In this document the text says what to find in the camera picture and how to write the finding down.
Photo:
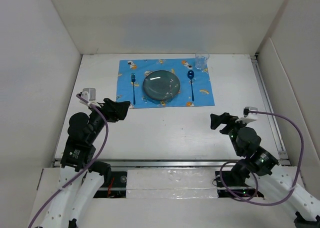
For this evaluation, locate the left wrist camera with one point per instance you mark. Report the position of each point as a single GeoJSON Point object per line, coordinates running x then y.
{"type": "Point", "coordinates": [87, 96]}

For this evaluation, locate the blue metal spoon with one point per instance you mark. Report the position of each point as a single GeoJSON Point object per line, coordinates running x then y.
{"type": "Point", "coordinates": [190, 76]}

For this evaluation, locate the clear drinking glass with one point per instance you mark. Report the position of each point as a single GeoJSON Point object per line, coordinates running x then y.
{"type": "Point", "coordinates": [201, 58]}

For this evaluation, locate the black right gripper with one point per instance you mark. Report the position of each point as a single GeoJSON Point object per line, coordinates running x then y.
{"type": "Point", "coordinates": [225, 118]}

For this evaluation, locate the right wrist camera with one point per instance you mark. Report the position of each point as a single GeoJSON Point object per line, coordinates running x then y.
{"type": "Point", "coordinates": [249, 115]}

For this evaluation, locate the blue space-print placemat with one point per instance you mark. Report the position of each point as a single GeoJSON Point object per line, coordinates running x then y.
{"type": "Point", "coordinates": [203, 94]}

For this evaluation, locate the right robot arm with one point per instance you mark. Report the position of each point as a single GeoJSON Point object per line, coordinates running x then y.
{"type": "Point", "coordinates": [259, 169]}

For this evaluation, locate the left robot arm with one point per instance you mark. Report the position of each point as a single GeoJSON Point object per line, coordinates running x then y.
{"type": "Point", "coordinates": [80, 173]}

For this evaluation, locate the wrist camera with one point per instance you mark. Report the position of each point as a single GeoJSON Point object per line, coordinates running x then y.
{"type": "Point", "coordinates": [249, 115]}
{"type": "Point", "coordinates": [87, 96]}

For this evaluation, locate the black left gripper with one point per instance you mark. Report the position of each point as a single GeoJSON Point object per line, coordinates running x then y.
{"type": "Point", "coordinates": [115, 110]}

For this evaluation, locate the dark teal ceramic plate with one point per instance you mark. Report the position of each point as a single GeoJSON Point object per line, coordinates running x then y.
{"type": "Point", "coordinates": [161, 86]}

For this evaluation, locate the blue metal fork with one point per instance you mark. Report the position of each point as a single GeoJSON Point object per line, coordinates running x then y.
{"type": "Point", "coordinates": [133, 80]}

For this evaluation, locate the aluminium table rail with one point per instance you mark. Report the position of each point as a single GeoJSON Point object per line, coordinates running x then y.
{"type": "Point", "coordinates": [163, 163]}

